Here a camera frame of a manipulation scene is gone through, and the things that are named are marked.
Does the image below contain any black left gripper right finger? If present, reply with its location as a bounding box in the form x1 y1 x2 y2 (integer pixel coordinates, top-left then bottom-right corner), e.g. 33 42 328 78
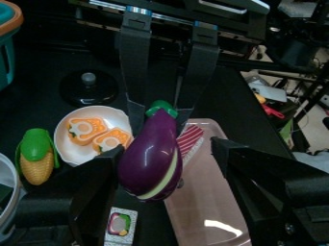
210 135 329 246

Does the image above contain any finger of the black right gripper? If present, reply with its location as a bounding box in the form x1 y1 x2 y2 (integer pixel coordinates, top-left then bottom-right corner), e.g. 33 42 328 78
175 20 221 131
116 5 152 136

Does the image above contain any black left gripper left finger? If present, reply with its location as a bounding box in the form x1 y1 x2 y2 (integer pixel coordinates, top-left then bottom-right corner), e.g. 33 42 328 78
11 144 126 246

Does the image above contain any purple toy eggplant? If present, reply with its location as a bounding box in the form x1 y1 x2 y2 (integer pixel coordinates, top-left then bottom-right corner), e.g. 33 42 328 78
115 99 185 203

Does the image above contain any black pot lid grey knob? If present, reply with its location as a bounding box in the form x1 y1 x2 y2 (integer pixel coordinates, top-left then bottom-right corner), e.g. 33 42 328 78
57 69 120 109

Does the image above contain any grey toy pot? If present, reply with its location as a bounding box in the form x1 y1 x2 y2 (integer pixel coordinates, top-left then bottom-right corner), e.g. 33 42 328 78
0 153 24 241

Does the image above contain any small white picture tile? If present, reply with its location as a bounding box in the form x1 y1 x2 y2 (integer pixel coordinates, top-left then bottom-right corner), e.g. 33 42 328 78
103 206 139 246

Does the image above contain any yellow toy corn green husk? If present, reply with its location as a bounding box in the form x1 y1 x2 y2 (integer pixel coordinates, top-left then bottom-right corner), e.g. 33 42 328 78
15 128 61 186

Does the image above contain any white round plate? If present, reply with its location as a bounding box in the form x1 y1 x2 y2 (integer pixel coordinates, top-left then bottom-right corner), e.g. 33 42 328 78
52 105 135 167

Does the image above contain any pink cutting board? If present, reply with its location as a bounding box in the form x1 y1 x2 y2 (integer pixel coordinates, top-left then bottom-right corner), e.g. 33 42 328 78
164 117 254 246

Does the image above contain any white box in background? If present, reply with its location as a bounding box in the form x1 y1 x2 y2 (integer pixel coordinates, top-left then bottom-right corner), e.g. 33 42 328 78
249 81 289 104

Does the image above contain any orange toy pepper slice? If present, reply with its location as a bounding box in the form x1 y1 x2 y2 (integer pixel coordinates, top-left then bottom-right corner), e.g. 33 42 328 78
65 116 108 147
91 127 134 154

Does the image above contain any red striped toy bacon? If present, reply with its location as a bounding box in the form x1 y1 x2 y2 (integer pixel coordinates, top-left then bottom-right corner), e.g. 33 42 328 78
175 124 206 161

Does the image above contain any teal basket orange rim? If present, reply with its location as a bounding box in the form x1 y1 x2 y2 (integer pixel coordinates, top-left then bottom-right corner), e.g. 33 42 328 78
0 0 24 92

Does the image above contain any red handled tool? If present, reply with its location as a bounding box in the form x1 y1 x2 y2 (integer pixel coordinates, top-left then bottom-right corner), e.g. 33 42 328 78
261 104 286 120

